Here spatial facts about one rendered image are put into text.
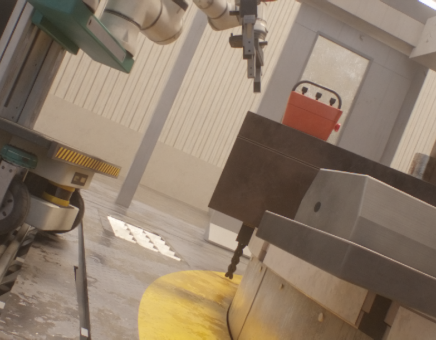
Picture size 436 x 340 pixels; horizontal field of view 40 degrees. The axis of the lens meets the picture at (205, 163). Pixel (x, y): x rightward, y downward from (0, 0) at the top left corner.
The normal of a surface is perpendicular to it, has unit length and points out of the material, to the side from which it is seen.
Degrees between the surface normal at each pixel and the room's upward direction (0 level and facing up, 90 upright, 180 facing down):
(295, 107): 97
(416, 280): 90
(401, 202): 72
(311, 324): 90
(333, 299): 90
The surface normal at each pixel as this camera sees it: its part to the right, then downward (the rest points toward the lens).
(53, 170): -0.13, -0.11
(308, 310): -0.90, -0.39
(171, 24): 0.70, 0.45
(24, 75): 0.91, 0.37
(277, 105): 0.21, 0.04
